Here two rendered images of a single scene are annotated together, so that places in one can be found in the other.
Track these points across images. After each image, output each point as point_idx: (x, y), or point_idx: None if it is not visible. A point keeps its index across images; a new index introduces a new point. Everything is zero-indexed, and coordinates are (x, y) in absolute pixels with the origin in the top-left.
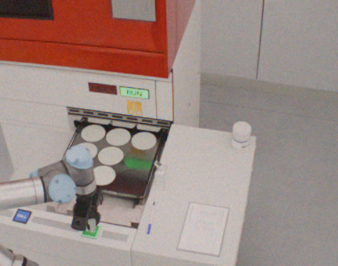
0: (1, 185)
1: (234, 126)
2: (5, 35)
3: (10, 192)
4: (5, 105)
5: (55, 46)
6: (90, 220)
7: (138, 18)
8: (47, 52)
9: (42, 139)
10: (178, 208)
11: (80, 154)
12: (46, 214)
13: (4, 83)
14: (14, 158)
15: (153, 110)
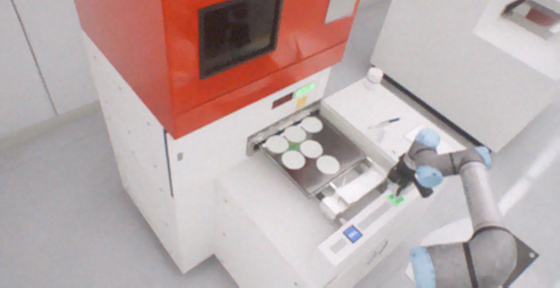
0: (484, 186)
1: (372, 73)
2: (220, 93)
3: (491, 186)
4: (185, 177)
5: (268, 78)
6: (407, 187)
7: (342, 15)
8: (259, 88)
9: (233, 181)
10: (404, 144)
11: (433, 133)
12: (360, 215)
13: (190, 152)
14: (182, 226)
15: (312, 96)
